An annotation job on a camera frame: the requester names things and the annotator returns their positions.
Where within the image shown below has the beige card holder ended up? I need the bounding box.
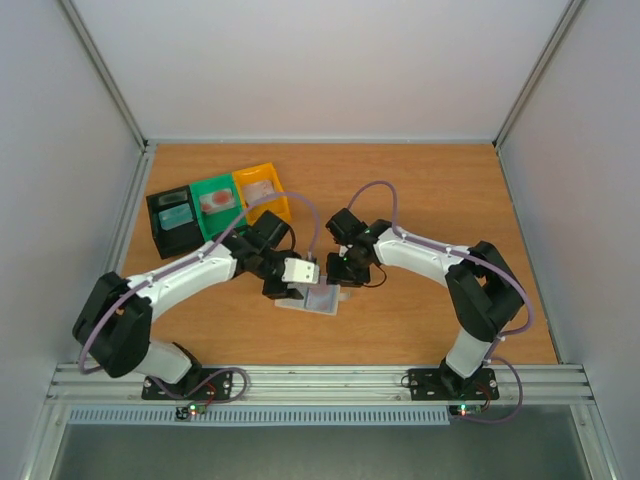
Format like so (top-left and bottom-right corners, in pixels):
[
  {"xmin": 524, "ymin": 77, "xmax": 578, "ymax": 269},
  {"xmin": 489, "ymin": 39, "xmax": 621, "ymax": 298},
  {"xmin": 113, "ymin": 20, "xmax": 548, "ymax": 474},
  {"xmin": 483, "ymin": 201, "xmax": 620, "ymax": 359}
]
[{"xmin": 274, "ymin": 275, "xmax": 350, "ymax": 316}]

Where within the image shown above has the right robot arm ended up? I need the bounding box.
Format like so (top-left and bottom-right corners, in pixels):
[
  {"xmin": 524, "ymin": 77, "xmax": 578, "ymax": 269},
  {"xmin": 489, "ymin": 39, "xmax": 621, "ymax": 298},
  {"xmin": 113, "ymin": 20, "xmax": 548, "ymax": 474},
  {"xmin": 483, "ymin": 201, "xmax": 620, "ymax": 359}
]
[{"xmin": 326, "ymin": 208, "xmax": 534, "ymax": 399}]

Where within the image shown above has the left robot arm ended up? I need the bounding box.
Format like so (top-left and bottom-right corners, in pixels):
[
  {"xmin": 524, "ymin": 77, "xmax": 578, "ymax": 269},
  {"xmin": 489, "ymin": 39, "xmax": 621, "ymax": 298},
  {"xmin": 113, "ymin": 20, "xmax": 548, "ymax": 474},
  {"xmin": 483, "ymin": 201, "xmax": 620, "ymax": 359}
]
[{"xmin": 72, "ymin": 211, "xmax": 319, "ymax": 398}]

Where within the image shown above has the card in yellow bin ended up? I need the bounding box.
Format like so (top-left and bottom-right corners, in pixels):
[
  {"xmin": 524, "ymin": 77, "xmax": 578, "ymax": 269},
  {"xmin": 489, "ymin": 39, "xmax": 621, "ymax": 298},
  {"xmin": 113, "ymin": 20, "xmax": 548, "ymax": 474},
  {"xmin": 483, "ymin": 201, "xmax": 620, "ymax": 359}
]
[{"xmin": 242, "ymin": 179, "xmax": 275, "ymax": 204}]

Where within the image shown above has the red card in green bin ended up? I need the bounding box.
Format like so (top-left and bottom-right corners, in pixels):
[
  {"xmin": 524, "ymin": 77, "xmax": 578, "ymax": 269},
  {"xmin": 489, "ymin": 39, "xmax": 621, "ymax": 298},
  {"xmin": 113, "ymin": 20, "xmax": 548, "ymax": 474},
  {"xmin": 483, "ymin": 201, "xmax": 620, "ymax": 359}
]
[{"xmin": 198, "ymin": 188, "xmax": 236, "ymax": 215}]

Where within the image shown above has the teal card in black bin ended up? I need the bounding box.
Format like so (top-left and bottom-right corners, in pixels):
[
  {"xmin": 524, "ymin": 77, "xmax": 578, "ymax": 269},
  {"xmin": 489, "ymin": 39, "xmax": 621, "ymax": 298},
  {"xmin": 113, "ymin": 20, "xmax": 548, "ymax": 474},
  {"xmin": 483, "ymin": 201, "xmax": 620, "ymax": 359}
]
[{"xmin": 158, "ymin": 203, "xmax": 194, "ymax": 231}]

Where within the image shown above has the green plastic bin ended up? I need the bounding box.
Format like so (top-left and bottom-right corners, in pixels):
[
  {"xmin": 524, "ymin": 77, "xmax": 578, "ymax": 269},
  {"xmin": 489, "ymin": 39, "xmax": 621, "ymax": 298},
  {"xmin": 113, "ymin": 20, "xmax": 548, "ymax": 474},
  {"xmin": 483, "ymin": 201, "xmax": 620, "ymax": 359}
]
[{"xmin": 189, "ymin": 173, "xmax": 243, "ymax": 241}]

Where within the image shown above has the yellow plastic bin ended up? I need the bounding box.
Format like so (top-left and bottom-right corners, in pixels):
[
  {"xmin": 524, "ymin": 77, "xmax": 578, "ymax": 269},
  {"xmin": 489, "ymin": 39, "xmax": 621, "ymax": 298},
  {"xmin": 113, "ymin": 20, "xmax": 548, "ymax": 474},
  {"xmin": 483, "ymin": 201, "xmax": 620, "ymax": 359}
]
[{"xmin": 232, "ymin": 162, "xmax": 292, "ymax": 225}]

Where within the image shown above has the black plastic bin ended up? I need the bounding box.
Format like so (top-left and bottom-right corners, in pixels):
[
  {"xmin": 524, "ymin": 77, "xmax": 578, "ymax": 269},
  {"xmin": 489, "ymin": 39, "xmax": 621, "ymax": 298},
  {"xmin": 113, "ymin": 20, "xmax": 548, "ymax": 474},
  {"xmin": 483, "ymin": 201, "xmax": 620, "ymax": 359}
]
[{"xmin": 146, "ymin": 185, "xmax": 205, "ymax": 259}]

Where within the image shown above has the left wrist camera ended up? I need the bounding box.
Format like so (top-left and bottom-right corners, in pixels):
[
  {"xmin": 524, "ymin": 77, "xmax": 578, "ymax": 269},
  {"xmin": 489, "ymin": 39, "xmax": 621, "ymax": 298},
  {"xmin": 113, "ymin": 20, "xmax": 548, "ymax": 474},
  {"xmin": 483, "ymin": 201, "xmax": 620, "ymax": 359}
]
[{"xmin": 281, "ymin": 257, "xmax": 320, "ymax": 285}]

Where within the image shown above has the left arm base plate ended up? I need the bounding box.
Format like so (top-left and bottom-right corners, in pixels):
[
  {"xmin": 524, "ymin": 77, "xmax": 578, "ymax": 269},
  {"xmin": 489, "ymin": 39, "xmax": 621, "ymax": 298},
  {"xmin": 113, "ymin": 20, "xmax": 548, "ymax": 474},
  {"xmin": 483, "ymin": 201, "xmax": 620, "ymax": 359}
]
[{"xmin": 141, "ymin": 367, "xmax": 235, "ymax": 402}]

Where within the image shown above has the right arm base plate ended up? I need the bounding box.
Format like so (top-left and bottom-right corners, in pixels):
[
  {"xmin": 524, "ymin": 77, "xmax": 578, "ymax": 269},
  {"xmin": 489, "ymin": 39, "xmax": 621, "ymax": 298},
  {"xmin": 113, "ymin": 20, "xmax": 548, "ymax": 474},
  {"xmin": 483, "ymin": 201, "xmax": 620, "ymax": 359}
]
[{"xmin": 401, "ymin": 367, "xmax": 500, "ymax": 401}]

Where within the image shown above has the grey slotted cable duct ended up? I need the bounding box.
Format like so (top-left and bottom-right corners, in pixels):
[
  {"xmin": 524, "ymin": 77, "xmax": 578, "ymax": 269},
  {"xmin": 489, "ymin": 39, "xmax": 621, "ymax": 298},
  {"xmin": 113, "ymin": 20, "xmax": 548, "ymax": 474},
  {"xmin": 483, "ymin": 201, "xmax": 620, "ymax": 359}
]
[{"xmin": 68, "ymin": 406, "xmax": 450, "ymax": 427}]

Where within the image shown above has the aluminium front rail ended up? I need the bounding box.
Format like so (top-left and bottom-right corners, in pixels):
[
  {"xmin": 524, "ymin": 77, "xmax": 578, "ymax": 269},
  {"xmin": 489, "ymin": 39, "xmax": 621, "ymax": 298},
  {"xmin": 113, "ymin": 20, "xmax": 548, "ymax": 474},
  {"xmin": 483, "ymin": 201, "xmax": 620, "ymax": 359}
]
[{"xmin": 46, "ymin": 364, "xmax": 595, "ymax": 406}]

